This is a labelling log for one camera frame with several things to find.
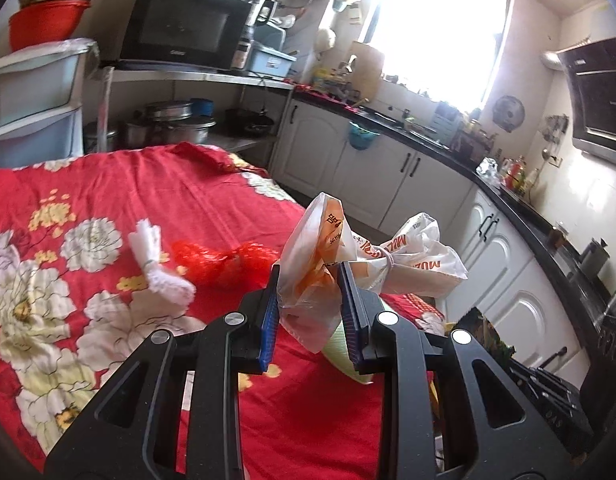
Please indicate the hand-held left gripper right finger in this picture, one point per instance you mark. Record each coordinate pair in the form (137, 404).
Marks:
(352, 320)

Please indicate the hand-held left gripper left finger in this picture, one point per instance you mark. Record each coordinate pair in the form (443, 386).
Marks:
(269, 320)

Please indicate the white orange plastic bag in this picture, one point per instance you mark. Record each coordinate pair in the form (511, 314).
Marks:
(313, 260)

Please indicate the red mesh net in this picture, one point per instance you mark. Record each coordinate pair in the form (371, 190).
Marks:
(208, 262)

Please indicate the pale green wrapper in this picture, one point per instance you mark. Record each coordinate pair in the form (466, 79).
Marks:
(338, 352)

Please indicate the dark printed packet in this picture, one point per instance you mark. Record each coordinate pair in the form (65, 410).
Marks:
(487, 332)

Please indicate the white foam fruit net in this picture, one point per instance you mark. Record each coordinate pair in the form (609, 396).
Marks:
(158, 280)

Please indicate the red floral tablecloth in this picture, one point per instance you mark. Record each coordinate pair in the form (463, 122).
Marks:
(188, 195)

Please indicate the dark stovetop kettle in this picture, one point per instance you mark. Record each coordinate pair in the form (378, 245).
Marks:
(595, 260)

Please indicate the white kitchen cabinets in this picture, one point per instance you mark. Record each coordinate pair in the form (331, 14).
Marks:
(437, 195)

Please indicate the teal hanging basket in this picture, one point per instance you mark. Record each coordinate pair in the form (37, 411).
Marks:
(364, 137)

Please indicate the black wok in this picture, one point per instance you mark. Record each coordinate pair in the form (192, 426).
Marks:
(250, 125)

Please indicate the white crumpled plastic bag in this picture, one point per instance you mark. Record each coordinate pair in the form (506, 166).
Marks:
(488, 170)

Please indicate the steel pot with lid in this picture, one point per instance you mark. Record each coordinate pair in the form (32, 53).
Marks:
(188, 130)

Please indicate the group of condiment bottles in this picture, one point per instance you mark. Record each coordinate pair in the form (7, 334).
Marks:
(517, 175)

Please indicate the blue round container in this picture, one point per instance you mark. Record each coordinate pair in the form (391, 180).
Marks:
(204, 106)

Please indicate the steel steamer pot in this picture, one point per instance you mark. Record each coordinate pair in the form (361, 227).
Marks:
(168, 110)

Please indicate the wooden cutting board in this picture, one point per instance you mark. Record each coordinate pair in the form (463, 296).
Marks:
(365, 70)

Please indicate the steel shelf rack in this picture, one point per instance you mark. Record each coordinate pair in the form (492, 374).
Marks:
(188, 76)

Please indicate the blue plastic storage box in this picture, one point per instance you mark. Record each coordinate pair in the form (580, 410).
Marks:
(270, 57)

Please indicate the white hanging bag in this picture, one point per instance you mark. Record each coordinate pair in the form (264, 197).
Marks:
(325, 40)

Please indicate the kitchen window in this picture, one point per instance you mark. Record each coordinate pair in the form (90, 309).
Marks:
(437, 25)

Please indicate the black microwave oven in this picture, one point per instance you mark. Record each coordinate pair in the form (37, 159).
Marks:
(183, 25)

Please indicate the black range hood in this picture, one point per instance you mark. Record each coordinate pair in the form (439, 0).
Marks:
(597, 100)

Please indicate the pale blue plastic drawer unit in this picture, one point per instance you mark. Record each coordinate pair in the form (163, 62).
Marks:
(33, 85)

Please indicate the red plastic basin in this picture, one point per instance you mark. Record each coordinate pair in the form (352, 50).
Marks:
(43, 25)

